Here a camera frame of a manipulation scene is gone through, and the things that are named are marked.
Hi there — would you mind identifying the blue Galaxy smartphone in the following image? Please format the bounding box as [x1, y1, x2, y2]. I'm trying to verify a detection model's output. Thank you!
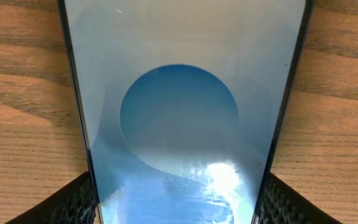
[58, 0, 313, 224]

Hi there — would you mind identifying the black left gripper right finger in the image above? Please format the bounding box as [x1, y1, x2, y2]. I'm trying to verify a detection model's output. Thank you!
[255, 173, 341, 224]

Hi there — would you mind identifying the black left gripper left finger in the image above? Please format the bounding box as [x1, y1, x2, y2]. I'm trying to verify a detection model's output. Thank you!
[6, 172, 97, 224]

